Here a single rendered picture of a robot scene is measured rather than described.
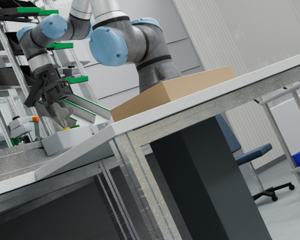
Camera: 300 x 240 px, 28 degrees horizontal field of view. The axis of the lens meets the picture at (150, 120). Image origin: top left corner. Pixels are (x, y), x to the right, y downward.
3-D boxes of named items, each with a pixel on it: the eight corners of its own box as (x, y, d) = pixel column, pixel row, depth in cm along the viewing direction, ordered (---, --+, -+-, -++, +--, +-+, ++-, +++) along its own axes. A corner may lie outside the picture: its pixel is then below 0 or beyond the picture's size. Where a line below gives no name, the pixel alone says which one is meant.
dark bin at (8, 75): (71, 82, 246) (69, 64, 245) (50, 86, 235) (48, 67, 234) (20, 82, 260) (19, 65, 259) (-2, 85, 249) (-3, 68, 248)
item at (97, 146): (330, 52, 191) (326, 44, 192) (115, 135, 135) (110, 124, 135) (197, 120, 246) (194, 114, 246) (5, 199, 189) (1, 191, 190)
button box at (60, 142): (95, 140, 209) (87, 124, 209) (64, 148, 190) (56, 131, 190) (79, 147, 212) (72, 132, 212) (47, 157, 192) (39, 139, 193)
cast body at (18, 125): (33, 130, 219) (25, 113, 219) (26, 131, 215) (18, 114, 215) (16, 139, 222) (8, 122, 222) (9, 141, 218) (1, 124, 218)
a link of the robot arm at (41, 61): (23, 63, 200) (36, 63, 208) (28, 75, 200) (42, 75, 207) (40, 53, 197) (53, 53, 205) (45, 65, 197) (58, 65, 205)
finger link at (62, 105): (76, 123, 199) (65, 97, 200) (62, 130, 201) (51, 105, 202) (80, 122, 202) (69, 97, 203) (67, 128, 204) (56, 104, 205)
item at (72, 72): (81, 81, 256) (80, 65, 255) (75, 82, 252) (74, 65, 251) (66, 81, 261) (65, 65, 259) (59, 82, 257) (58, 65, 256)
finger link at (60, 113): (71, 124, 196) (60, 98, 197) (57, 131, 199) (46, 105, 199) (76, 123, 199) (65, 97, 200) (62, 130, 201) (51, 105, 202)
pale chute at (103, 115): (110, 120, 257) (113, 111, 256) (92, 126, 246) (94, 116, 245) (61, 97, 270) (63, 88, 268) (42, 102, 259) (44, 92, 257)
